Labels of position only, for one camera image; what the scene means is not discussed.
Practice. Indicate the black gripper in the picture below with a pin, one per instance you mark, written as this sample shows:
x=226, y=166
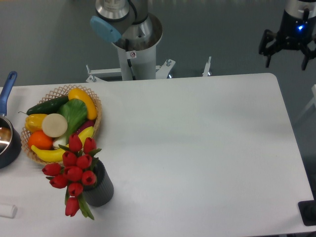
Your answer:
x=295, y=32

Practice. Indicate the red tulip bouquet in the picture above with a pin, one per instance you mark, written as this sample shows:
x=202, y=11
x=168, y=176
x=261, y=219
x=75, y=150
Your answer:
x=75, y=174

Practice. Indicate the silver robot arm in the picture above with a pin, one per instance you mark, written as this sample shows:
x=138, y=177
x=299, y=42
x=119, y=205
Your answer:
x=128, y=25

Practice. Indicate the dark grey ribbed vase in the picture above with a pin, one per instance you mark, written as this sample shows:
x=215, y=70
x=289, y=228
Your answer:
x=102, y=192

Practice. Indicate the black device at table edge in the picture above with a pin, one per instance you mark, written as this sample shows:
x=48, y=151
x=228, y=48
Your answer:
x=308, y=212

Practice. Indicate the purple eggplant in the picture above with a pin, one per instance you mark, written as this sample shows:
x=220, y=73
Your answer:
x=85, y=125

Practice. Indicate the green leafy bok choy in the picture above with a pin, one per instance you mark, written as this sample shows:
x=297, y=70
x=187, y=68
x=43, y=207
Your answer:
x=75, y=113

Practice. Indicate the woven wicker basket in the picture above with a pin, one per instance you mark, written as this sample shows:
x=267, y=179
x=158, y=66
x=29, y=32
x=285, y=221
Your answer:
x=59, y=92

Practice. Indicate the green cucumber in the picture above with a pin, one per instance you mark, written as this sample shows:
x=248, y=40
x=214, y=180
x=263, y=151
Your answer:
x=47, y=107

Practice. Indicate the beige round disc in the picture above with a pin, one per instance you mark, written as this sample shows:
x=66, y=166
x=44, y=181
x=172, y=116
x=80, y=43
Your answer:
x=54, y=125

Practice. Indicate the yellow banana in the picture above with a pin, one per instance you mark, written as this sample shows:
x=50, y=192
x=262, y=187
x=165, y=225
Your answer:
x=51, y=156

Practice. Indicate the yellow bell pepper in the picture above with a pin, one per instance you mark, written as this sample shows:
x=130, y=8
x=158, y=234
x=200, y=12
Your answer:
x=33, y=122

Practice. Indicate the orange fruit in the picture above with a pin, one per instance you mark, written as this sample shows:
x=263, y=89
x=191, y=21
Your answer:
x=40, y=140

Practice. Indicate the white cylinder object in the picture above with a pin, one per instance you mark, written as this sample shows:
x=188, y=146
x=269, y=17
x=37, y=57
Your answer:
x=8, y=210

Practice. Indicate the white frame at right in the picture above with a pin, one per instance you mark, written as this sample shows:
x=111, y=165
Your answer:
x=308, y=110

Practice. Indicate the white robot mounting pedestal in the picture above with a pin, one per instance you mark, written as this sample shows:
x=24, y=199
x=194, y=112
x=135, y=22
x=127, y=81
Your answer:
x=134, y=65

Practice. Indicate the blue handled saucepan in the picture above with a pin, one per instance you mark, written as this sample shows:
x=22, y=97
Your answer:
x=10, y=142

